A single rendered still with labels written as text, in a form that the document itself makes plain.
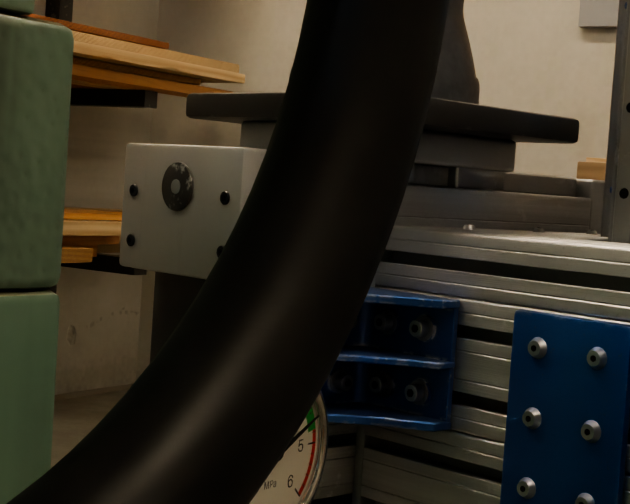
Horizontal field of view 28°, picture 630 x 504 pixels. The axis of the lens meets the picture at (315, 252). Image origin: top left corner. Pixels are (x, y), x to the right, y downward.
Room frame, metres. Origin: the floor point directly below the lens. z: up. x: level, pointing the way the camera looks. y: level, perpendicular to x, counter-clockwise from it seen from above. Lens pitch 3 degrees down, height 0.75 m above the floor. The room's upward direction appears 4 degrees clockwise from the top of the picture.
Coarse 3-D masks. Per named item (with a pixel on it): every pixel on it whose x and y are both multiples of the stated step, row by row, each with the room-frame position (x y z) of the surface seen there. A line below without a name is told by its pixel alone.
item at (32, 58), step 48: (0, 48) 0.40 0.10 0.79; (48, 48) 0.41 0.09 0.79; (0, 96) 0.40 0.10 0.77; (48, 96) 0.41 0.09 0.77; (0, 144) 0.40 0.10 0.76; (48, 144) 0.42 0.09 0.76; (0, 192) 0.40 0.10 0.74; (48, 192) 0.42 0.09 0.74; (0, 240) 0.40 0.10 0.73; (48, 240) 0.42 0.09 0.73; (0, 288) 0.40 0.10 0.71
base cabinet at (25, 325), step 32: (0, 320) 0.40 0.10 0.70; (32, 320) 0.41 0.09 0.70; (0, 352) 0.40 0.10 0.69; (32, 352) 0.41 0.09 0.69; (0, 384) 0.40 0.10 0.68; (32, 384) 0.41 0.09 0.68; (0, 416) 0.40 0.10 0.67; (32, 416) 0.42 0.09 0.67; (0, 448) 0.40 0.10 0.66; (32, 448) 0.42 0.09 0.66; (0, 480) 0.41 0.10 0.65; (32, 480) 0.42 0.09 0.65
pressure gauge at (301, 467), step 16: (320, 400) 0.44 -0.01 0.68; (320, 416) 0.44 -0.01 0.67; (304, 432) 0.44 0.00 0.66; (320, 432) 0.44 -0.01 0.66; (288, 448) 0.43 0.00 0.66; (304, 448) 0.44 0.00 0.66; (320, 448) 0.44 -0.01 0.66; (288, 464) 0.43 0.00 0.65; (304, 464) 0.44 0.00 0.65; (320, 464) 0.44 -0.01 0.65; (272, 480) 0.42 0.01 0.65; (288, 480) 0.43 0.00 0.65; (304, 480) 0.44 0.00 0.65; (320, 480) 0.44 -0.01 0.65; (256, 496) 0.42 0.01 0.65; (272, 496) 0.42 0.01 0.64; (288, 496) 0.43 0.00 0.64; (304, 496) 0.44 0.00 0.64
